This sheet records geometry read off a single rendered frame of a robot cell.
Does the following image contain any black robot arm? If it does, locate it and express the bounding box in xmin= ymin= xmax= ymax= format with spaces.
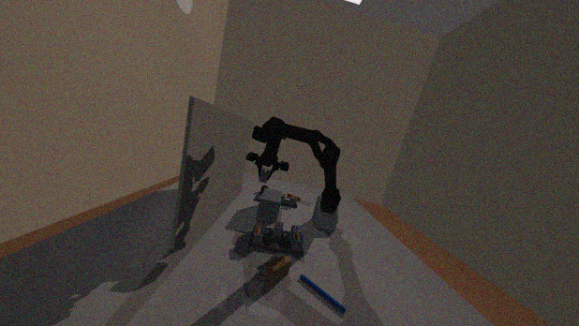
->
xmin=252 ymin=117 xmax=341 ymax=214

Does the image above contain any dark blue flat bar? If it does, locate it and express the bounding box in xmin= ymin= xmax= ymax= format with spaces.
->
xmin=300 ymin=274 xmax=346 ymax=313

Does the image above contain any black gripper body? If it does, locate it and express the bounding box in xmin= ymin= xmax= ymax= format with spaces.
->
xmin=246 ymin=145 xmax=289 ymax=171

